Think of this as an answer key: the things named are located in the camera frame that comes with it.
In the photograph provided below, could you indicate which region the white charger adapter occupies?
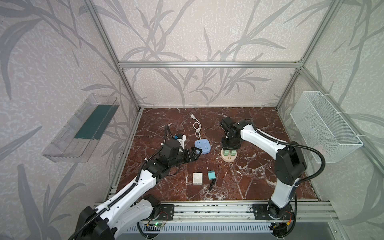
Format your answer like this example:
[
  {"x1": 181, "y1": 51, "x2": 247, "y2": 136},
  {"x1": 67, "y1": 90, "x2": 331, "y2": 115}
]
[{"x1": 193, "y1": 173, "x2": 203, "y2": 185}]

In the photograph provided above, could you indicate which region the teal charger adapter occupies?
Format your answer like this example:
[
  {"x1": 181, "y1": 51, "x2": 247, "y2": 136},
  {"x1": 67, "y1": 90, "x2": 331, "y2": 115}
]
[{"x1": 208, "y1": 171, "x2": 216, "y2": 181}]

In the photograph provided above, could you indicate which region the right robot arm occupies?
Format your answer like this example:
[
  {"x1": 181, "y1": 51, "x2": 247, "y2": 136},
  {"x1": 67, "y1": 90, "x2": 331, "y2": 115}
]
[{"x1": 220, "y1": 117, "x2": 326, "y2": 220}]

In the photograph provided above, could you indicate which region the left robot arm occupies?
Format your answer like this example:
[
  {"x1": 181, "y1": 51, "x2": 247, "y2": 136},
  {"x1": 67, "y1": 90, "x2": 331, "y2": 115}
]
[{"x1": 69, "y1": 126, "x2": 203, "y2": 240}]

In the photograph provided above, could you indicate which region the blue square power strip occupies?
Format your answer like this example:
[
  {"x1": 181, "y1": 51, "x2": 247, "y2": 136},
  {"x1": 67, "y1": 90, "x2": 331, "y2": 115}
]
[{"x1": 195, "y1": 139, "x2": 211, "y2": 155}]

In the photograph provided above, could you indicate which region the pink round power strip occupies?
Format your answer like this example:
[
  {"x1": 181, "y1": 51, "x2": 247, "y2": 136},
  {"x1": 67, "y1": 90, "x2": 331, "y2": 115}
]
[{"x1": 221, "y1": 149, "x2": 237, "y2": 163}]

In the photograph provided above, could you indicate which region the right base wiring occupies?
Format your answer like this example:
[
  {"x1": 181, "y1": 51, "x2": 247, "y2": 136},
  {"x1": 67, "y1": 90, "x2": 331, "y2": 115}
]
[{"x1": 268, "y1": 215, "x2": 296, "y2": 239}]

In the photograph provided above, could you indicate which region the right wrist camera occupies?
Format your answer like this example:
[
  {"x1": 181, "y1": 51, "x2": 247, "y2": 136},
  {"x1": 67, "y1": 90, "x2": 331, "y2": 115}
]
[{"x1": 220, "y1": 117, "x2": 235, "y2": 133}]

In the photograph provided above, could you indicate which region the white plug cable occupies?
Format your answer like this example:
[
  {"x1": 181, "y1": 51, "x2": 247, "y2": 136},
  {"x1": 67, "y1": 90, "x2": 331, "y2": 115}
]
[{"x1": 189, "y1": 114, "x2": 203, "y2": 141}]

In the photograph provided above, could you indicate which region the electronics board with wires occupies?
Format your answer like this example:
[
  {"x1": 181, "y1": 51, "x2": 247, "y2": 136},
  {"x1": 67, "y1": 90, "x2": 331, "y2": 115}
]
[{"x1": 137, "y1": 211, "x2": 169, "y2": 240}]

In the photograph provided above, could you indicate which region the white wire mesh basket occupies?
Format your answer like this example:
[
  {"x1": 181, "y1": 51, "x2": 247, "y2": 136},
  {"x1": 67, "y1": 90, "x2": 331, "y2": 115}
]
[{"x1": 291, "y1": 91, "x2": 364, "y2": 163}]

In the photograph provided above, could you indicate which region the aluminium front rail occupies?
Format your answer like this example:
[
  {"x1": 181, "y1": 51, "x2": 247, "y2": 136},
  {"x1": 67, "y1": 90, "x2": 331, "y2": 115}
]
[{"x1": 110, "y1": 200, "x2": 340, "y2": 224}]

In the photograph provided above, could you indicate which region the clear plastic wall shelf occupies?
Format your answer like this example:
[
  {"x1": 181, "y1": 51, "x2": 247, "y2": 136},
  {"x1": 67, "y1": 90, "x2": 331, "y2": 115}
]
[{"x1": 42, "y1": 93, "x2": 120, "y2": 163}]

